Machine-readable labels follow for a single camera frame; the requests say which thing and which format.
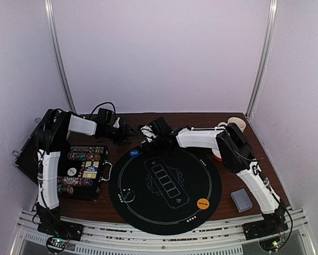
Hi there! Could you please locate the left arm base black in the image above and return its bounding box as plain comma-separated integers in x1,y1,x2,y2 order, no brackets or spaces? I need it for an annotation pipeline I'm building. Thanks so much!
36,202,84,241

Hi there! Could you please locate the black round poker mat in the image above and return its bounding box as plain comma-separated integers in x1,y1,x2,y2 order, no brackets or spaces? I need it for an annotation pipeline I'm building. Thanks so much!
109,147,222,235

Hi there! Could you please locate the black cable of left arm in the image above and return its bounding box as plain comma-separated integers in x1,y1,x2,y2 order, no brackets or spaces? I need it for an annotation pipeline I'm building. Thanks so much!
36,101,116,186

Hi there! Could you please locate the clear acrylic dealer puck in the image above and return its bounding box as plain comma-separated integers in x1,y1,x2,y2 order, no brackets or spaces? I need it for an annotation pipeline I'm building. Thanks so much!
121,188,135,203

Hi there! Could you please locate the boxed playing card deck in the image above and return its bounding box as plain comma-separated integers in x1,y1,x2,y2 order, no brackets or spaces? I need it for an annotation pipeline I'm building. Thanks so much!
78,161,99,179

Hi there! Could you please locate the orange big blind button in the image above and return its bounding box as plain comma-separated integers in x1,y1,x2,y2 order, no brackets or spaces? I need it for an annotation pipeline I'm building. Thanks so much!
196,198,210,210

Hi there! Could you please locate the circuit board with leds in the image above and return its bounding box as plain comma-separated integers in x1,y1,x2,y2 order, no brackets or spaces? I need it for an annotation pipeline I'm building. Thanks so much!
46,236,68,253
259,237,286,253

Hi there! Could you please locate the white orange bowl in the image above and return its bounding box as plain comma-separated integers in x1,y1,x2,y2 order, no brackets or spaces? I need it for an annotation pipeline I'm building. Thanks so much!
211,149,222,162

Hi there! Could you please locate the front aluminium rail frame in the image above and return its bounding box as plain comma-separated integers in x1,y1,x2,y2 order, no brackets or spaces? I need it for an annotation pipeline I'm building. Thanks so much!
8,208,318,254

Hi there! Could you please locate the right aluminium frame post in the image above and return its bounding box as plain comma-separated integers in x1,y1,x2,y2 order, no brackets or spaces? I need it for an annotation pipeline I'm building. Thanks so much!
246,0,280,120

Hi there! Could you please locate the blue small blind button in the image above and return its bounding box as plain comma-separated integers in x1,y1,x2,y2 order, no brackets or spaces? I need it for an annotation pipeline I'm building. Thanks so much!
129,149,140,158

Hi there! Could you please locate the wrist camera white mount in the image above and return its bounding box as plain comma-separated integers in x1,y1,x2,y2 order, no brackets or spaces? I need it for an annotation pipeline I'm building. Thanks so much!
113,117,121,129
138,125,157,143

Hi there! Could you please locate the right circuit board with LEDs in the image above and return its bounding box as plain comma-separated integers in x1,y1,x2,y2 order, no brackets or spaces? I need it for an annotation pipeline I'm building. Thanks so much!
259,237,286,253

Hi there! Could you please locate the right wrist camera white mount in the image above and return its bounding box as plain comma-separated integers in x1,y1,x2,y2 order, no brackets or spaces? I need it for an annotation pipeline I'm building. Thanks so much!
138,125,157,143

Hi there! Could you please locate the left circuit board with LEDs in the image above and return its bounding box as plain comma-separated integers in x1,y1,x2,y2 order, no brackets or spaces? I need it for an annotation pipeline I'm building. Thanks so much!
46,236,68,253

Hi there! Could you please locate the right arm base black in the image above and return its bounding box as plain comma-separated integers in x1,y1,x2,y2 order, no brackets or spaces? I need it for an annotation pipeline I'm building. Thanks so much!
243,213,289,240

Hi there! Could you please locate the poker chip row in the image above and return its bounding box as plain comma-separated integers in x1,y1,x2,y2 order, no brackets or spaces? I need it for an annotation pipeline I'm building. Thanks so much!
70,146,108,154
57,184,74,196
57,176,93,187
67,152,102,161

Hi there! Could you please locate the white decorated mug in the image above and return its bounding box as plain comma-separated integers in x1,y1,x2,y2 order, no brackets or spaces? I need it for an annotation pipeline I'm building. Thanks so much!
217,117,246,132

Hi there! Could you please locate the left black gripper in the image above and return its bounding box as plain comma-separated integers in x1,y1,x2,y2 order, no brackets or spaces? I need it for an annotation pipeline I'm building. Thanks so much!
104,123,138,146

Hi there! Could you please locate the black poker chip case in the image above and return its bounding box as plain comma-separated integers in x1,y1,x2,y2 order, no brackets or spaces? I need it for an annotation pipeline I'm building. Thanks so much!
12,115,113,202

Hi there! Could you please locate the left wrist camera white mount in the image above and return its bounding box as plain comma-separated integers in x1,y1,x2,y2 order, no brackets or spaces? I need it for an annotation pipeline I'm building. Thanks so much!
113,117,121,129

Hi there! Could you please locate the grey playing card deck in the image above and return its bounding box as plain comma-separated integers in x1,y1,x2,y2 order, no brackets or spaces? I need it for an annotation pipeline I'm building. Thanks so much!
231,189,253,213

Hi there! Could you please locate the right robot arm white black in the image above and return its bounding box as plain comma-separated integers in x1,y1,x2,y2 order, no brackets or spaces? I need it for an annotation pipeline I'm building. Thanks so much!
139,117,286,235

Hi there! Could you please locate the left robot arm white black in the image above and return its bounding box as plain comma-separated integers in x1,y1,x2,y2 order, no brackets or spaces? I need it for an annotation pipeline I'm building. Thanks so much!
34,109,137,210

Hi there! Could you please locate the white dealer button in case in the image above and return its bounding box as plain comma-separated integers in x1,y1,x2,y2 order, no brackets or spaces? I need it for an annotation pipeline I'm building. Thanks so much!
67,167,77,176

